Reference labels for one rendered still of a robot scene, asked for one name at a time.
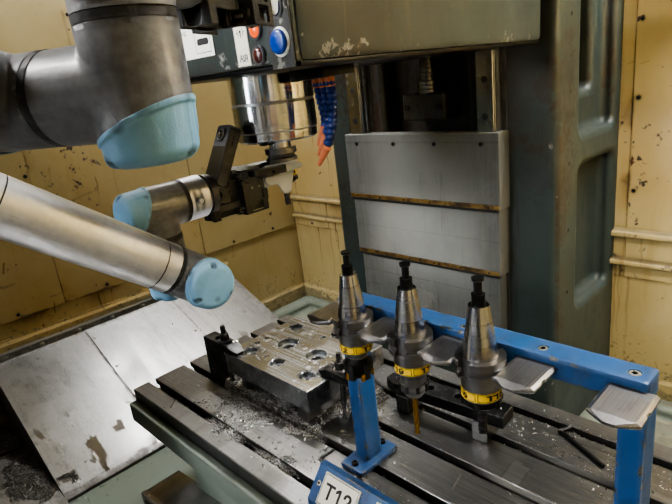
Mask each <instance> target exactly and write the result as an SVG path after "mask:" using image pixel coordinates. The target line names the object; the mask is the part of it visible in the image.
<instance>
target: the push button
mask: <svg viewBox="0 0 672 504"><path fill-rule="evenodd" d="M270 47H271V49H272V51H273V52H274V53H275V54H277V55H281V54H283V53H284V52H285V51H286V48H287V38H286V35H285V33H284V32H283V31H282V30H281V29H275V30H273V31H272V33H271V35H270Z"/></svg>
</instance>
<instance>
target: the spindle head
mask: <svg viewBox="0 0 672 504"><path fill-rule="evenodd" d="M288 4H289V12H290V20H291V27H292V35H293V43H294V51H295V58H296V67H291V68H284V69H278V70H273V64H272V57H271V50H270V43H269V36H268V29H267V26H262V35H261V38H260V39H259V40H256V41H255V40H253V39H251V37H250V35H249V33H248V27H247V34H248V40H249V47H250V53H251V60H252V66H246V67H240V68H239V65H238V59H237V53H236V46H235V40H234V34H233V28H228V29H222V30H217V31H218V35H212V38H213V43H214V49H215V55H213V56H208V57H203V58H198V59H193V60H188V61H187V66H188V72H189V77H190V82H191V85H192V84H201V83H210V82H220V81H227V80H229V79H236V78H243V77H251V76H259V75H267V74H276V73H285V72H289V71H295V70H302V69H309V68H316V67H324V66H334V65H344V64H354V67H360V66H369V65H378V64H385V63H393V62H400V61H408V60H416V59H423V58H431V57H438V56H446V55H453V54H461V53H469V52H476V51H483V50H491V49H499V48H506V47H514V46H522V45H529V44H537V43H540V40H538V39H539V37H540V0H288ZM257 44H259V45H261V46H262V47H263V48H264V50H265V53H266V60H265V63H264V65H262V66H257V65H256V64H255V63H254V61H253V58H252V50H253V47H254V46H255V45H257Z"/></svg>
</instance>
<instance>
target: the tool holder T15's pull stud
mask: <svg viewBox="0 0 672 504"><path fill-rule="evenodd" d="M471 281H472V282H473V288H474V291H473V292H471V305H472V306H474V307H483V306H485V305H486V298H485V292H483V291H482V282H483V281H484V276H482V275H474V276H471Z"/></svg>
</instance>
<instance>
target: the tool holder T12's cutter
mask: <svg viewBox="0 0 672 504"><path fill-rule="evenodd" d="M343 363H344V371H345V375H346V379H347V380H349V381H352V382H355V381H356V380H357V378H361V381H362V382H364V381H367V380H369V379H371V374H372V375H374V368H373V359H372V357H371V356H370V355H369V354H368V356H367V357H366V358H364V359H361V360H350V359H348V358H347V356H346V358H345V359H344V360H343Z"/></svg>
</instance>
